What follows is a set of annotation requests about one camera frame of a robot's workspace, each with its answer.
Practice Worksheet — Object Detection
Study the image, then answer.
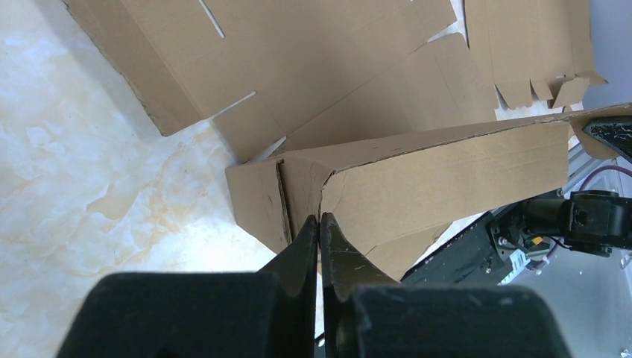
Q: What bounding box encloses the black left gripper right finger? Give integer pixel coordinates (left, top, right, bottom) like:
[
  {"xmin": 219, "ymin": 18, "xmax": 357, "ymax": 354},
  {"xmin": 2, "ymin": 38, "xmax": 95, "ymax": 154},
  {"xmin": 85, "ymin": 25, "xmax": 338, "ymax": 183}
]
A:
[{"xmin": 320, "ymin": 213, "xmax": 572, "ymax": 357}]

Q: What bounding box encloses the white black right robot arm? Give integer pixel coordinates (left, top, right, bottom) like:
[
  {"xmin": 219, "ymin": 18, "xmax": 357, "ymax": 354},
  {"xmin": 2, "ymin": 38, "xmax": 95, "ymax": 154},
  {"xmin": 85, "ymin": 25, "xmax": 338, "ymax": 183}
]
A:
[{"xmin": 487, "ymin": 165, "xmax": 631, "ymax": 257}]

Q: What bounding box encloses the flat cardboard blank at right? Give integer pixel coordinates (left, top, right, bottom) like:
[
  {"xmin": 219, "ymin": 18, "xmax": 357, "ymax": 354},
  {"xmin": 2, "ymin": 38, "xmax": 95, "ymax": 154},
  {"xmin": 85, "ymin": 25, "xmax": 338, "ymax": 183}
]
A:
[{"xmin": 464, "ymin": 0, "xmax": 607, "ymax": 110}]

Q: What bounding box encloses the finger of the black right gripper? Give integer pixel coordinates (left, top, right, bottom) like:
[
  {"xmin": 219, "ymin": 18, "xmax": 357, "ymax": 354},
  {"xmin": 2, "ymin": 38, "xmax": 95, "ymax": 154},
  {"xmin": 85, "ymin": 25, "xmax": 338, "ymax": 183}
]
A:
[{"xmin": 582, "ymin": 116, "xmax": 631, "ymax": 163}]

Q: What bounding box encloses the flat cardboard blank underneath left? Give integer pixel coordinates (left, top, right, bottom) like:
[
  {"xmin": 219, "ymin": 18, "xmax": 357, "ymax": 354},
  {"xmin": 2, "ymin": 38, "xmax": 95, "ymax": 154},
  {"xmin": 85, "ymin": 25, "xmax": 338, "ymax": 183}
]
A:
[{"xmin": 66, "ymin": 1, "xmax": 497, "ymax": 162}]

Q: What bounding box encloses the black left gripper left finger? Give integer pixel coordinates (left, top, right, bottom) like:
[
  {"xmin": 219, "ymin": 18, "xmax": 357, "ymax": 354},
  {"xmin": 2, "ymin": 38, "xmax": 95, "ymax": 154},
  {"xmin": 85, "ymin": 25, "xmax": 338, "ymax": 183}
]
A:
[{"xmin": 57, "ymin": 216, "xmax": 319, "ymax": 357}]

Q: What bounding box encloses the large cardboard box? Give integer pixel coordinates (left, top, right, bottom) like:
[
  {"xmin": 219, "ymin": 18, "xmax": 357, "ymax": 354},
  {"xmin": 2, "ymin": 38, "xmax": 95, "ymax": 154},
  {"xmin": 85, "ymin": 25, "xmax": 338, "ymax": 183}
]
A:
[{"xmin": 226, "ymin": 103, "xmax": 631, "ymax": 279}]

